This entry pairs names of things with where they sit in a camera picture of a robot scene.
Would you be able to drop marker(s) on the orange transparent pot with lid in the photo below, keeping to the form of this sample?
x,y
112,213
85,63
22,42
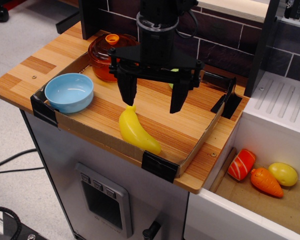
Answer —
x,y
98,53

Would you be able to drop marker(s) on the toy salmon sushi piece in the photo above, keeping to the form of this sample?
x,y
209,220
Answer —
x,y
242,164

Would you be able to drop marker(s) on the yellow toy lemon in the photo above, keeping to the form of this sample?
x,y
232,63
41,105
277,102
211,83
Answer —
x,y
285,174

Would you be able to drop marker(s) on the light blue bowl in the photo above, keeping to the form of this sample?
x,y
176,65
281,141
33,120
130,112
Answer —
x,y
70,93

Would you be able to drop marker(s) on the green toy pear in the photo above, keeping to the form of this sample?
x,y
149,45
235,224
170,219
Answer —
x,y
171,85

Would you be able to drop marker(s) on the cardboard fence with black tape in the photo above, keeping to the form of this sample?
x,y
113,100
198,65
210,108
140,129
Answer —
x,y
192,140

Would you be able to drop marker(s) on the orange toy carrot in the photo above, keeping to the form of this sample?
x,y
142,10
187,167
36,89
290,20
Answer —
x,y
263,180

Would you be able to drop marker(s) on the grey toy oven cabinet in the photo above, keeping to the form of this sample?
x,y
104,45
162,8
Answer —
x,y
103,196

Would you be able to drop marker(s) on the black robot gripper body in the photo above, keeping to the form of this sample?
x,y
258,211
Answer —
x,y
156,55

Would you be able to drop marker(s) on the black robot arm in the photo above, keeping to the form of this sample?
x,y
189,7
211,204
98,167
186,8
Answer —
x,y
167,5

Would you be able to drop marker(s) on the yellow toy banana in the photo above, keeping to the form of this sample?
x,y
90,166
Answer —
x,y
133,133

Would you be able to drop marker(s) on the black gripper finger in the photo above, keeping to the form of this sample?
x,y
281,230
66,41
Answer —
x,y
178,96
127,84

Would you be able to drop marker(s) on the black upright post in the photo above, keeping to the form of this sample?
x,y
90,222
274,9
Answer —
x,y
263,48

